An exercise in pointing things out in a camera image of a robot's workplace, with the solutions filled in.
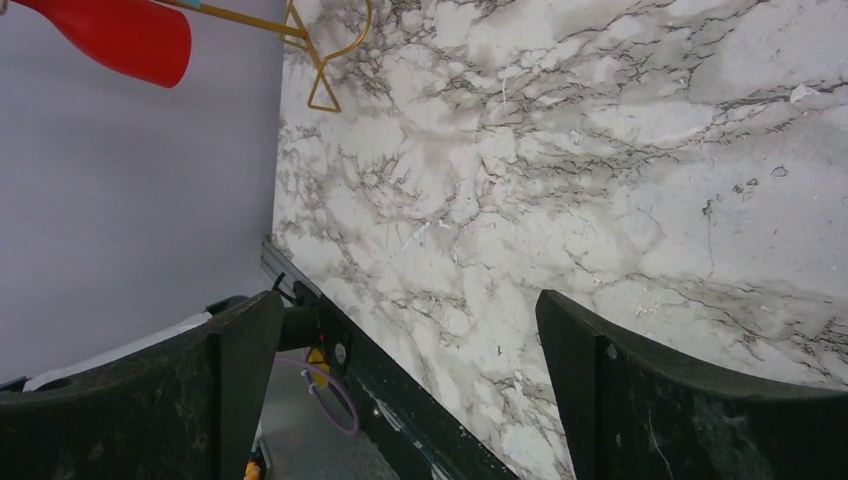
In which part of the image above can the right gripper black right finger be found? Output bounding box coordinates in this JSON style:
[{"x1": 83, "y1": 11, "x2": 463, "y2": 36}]
[{"x1": 535, "y1": 290, "x2": 847, "y2": 479}]

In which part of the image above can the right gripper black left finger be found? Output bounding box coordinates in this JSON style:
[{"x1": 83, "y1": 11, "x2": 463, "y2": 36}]
[{"x1": 1, "y1": 292, "x2": 284, "y2": 479}]

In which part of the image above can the gold wire glass rack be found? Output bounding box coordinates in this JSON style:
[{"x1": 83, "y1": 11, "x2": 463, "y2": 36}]
[{"x1": 157, "y1": 0, "x2": 374, "y2": 113}]

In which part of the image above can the black mounting rail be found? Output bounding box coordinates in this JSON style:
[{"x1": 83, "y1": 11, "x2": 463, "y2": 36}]
[{"x1": 261, "y1": 237, "x2": 515, "y2": 479}]

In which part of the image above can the red plastic wine glass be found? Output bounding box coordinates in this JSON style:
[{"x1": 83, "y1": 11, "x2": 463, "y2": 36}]
[{"x1": 20, "y1": 0, "x2": 192, "y2": 88}]

